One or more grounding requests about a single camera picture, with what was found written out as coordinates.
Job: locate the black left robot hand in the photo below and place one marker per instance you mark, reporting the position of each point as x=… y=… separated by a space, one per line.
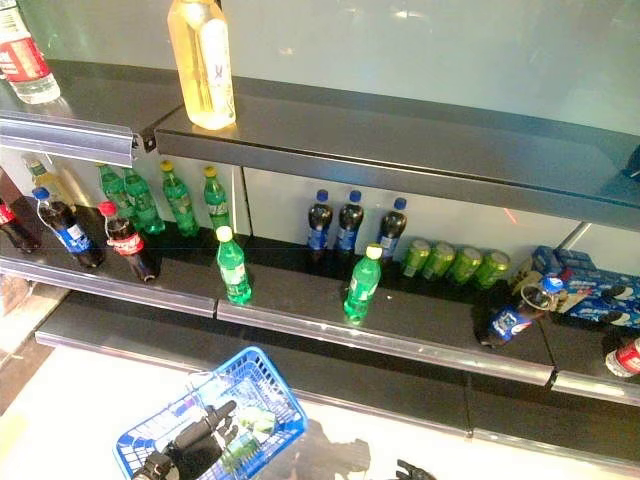
x=195 y=445

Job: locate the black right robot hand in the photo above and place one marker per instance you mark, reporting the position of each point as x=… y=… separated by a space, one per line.
x=415 y=474

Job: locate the blue plastic shopping basket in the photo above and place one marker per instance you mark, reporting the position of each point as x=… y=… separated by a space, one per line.
x=292 y=432

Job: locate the small Pepsi cola bottle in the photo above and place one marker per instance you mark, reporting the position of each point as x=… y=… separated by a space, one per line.
x=75 y=237
x=392 y=230
x=510 y=322
x=319 y=225
x=348 y=222

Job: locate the green can in basket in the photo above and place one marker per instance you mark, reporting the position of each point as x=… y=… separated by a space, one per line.
x=242 y=447

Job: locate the green soda can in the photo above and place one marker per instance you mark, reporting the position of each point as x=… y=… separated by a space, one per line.
x=416 y=257
x=465 y=266
x=257 y=421
x=439 y=261
x=492 y=270

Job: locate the black base shelf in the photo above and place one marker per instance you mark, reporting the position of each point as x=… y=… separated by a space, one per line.
x=200 y=340

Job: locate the Coca-Cola bottle red label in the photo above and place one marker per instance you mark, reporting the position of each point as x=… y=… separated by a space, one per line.
x=125 y=242
x=15 y=225

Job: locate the blue wafer roll box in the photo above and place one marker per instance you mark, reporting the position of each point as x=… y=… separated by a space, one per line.
x=575 y=299

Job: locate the blue Oreo cookie box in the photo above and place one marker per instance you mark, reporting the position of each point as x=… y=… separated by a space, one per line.
x=590 y=314
x=600 y=285

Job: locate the water bottle red label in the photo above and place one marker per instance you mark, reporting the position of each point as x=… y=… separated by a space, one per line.
x=25 y=60
x=625 y=357

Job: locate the narrow blue cookie box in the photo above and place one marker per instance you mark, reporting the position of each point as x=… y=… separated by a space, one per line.
x=545 y=260

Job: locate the small blue snack box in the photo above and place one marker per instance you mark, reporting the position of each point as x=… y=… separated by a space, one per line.
x=575 y=259

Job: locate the small yellow tea bottle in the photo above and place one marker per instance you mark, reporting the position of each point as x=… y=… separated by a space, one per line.
x=47 y=182

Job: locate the dark shelf board bare edge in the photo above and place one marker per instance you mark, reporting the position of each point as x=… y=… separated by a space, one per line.
x=400 y=145

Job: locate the large yellow tea bottle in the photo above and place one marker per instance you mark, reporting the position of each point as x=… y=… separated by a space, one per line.
x=200 y=65

